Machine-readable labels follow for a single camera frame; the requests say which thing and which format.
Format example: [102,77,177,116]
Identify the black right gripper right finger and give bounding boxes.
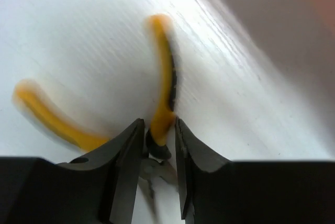
[175,119,334,223]

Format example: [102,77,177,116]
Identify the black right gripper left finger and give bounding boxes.
[1,119,144,223]

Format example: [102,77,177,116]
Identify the yellow pliers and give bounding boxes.
[13,14,177,203]

